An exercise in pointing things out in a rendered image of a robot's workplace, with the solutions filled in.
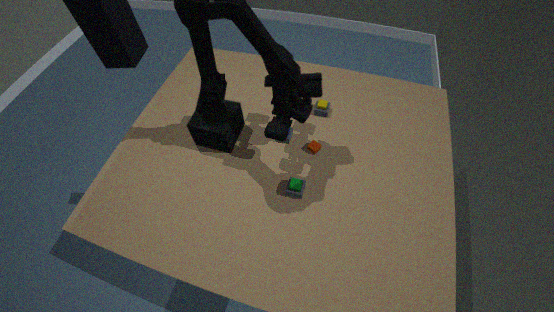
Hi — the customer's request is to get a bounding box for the orange block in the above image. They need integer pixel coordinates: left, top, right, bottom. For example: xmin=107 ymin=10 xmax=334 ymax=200
xmin=307 ymin=140 xmax=322 ymax=154

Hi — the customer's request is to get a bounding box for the blue button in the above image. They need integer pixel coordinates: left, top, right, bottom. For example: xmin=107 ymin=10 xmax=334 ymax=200
xmin=280 ymin=127 xmax=293 ymax=143

